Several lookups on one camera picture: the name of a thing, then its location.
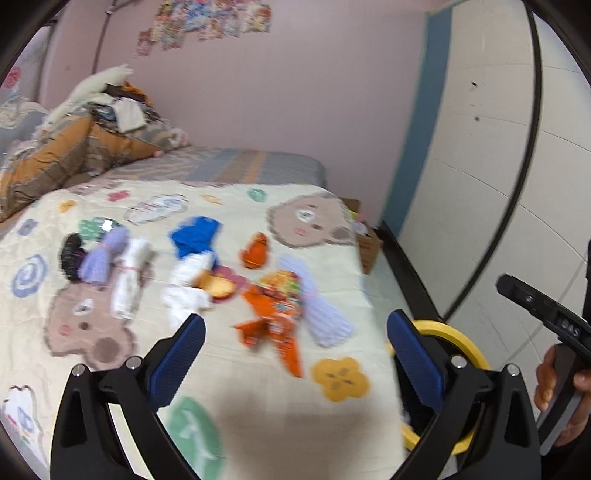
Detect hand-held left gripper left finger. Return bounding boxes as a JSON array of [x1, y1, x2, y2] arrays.
[[50, 313, 207, 480]]

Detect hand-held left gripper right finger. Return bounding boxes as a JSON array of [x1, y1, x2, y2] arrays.
[[386, 309, 542, 480]]

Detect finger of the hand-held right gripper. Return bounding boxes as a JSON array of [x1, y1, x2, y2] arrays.
[[497, 274, 557, 329]]

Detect yellow rimmed trash bin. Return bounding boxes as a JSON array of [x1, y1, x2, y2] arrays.
[[388, 319, 491, 457]]

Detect orange peel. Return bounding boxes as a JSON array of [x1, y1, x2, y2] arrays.
[[196, 270, 236, 301]]

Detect white yarn bundle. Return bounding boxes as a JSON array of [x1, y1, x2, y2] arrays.
[[111, 237, 155, 321]]

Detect lavender yarn bundle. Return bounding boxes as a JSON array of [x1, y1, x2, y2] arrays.
[[277, 254, 356, 348]]

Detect blue white sock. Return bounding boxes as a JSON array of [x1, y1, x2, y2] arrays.
[[170, 216, 222, 271]]

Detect purple yarn bundle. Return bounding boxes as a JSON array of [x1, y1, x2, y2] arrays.
[[78, 228, 127, 284]]

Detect small orange sock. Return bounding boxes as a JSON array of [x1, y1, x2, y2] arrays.
[[238, 232, 269, 269]]

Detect black yarn bundle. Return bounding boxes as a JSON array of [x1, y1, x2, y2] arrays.
[[60, 233, 87, 280]]

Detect person's right hand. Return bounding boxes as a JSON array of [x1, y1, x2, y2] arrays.
[[534, 345, 591, 448]]

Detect open cardboard box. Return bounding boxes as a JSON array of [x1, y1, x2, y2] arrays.
[[353, 220, 384, 275], [341, 198, 365, 223]]

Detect cream bear printed blanket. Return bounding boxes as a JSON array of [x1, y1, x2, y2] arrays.
[[0, 178, 409, 480]]

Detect grey striped bed sheet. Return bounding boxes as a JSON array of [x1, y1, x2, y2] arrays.
[[65, 147, 326, 190]]

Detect orange brown patchwork quilt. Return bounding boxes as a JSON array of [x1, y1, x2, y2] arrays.
[[0, 115, 190, 222]]

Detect pile of folded clothes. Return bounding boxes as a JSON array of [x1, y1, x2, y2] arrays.
[[88, 80, 160, 134]]

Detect white plush toy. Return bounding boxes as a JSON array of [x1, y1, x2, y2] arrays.
[[41, 65, 134, 134]]

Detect frosted window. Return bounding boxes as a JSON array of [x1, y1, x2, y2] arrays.
[[0, 25, 52, 112]]

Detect black wall cable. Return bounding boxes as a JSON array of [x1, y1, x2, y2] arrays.
[[442, 0, 543, 320]]

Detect grey wall pipe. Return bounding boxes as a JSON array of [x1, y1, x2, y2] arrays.
[[93, 0, 126, 71]]

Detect colourful wall stickers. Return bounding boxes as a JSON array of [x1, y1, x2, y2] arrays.
[[135, 0, 273, 57]]

